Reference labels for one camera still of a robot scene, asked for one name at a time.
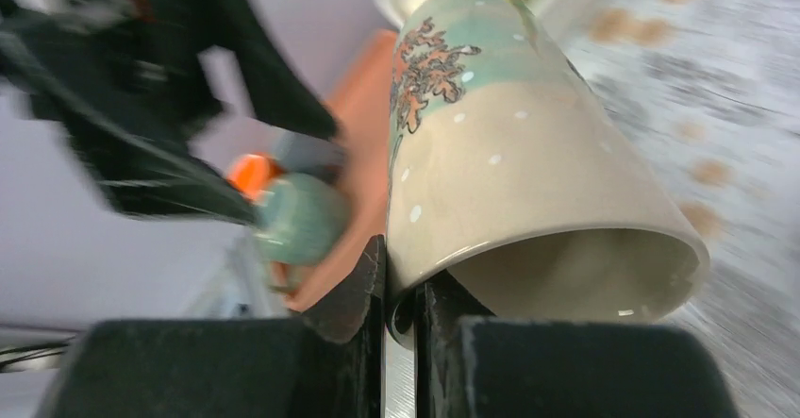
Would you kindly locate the floral table mat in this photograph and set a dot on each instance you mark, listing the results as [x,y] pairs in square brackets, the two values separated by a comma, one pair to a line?
[708,91]

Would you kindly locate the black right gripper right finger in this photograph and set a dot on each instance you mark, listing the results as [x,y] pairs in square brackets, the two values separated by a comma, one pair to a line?
[440,379]

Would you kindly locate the orange mug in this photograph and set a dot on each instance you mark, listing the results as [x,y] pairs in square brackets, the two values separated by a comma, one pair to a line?
[251,174]

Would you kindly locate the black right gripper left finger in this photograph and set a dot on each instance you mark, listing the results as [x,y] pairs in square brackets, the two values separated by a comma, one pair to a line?
[342,359]

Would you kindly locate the beige seahorse mug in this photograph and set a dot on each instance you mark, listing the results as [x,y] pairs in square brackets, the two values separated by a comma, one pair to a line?
[506,173]

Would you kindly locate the green glazed mug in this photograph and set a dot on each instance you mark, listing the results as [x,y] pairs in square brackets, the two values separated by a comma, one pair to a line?
[299,219]

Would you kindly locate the pink plastic tray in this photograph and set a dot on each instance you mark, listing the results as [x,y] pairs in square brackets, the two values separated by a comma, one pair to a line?
[361,103]

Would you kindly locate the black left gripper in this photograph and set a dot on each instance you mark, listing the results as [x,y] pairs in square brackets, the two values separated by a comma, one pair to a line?
[125,80]

